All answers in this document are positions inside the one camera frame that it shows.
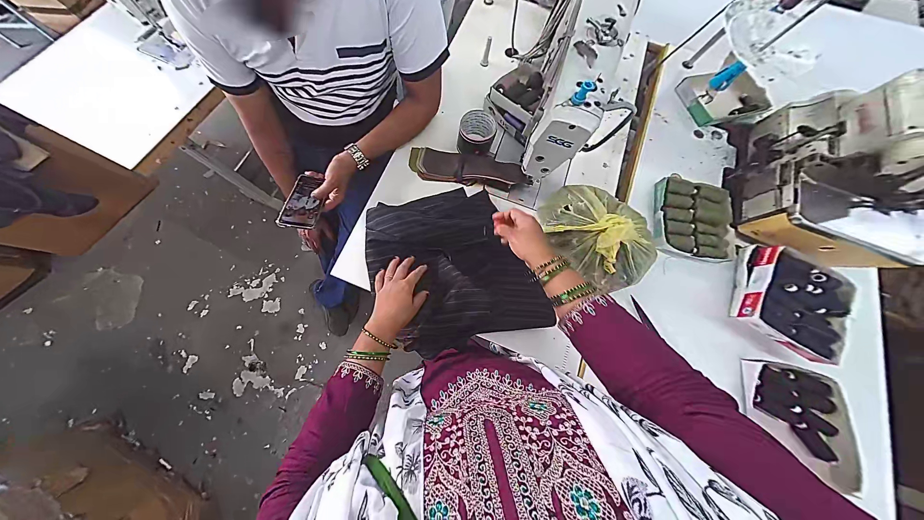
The person's right hand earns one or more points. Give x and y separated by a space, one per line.
525 237

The person's left hand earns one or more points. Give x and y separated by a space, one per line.
393 297

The person's left ring finger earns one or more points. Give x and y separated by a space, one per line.
392 268

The person's right fingers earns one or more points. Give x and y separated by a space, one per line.
504 224

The person's left index finger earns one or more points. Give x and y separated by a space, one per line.
417 274

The person's left thumb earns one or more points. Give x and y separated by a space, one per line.
420 299

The person's left middle finger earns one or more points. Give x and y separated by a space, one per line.
406 267

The person's left little finger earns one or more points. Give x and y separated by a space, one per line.
379 280

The dark striped fabric garment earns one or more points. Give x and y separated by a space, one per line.
462 267

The person's left forearm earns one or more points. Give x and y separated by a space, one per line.
328 425

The person's right forearm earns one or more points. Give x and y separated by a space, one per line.
668 368

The brown fabric pieces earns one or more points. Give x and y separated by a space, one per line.
469 167

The yellowish plastic bag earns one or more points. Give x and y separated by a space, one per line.
577 249

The roll of tape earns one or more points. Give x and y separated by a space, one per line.
476 133

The smartphone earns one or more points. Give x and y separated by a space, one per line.
301 202

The metal wristwatch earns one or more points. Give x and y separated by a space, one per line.
356 156

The white sewing machine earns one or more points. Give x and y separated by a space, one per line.
570 123

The open box of sewing items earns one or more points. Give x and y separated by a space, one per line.
514 97

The white sewing table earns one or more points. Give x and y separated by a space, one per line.
451 94

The clear tray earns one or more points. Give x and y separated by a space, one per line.
660 206

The white work table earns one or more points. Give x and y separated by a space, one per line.
668 137

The pile of olive rolls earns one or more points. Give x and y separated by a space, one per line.
696 217

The transparent green plastic container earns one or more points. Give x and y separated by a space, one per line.
704 108

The white red carton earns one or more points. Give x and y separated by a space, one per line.
751 285

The pile of dark navy rolls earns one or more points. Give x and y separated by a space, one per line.
805 307

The beige overlock sewing machine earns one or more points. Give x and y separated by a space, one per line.
830 155

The pile of black rolls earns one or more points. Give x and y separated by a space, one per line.
794 404

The dark cloth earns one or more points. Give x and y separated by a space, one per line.
36 195

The white table with wooden edge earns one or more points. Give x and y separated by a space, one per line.
79 87

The white paper tray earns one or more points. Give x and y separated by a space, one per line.
837 462

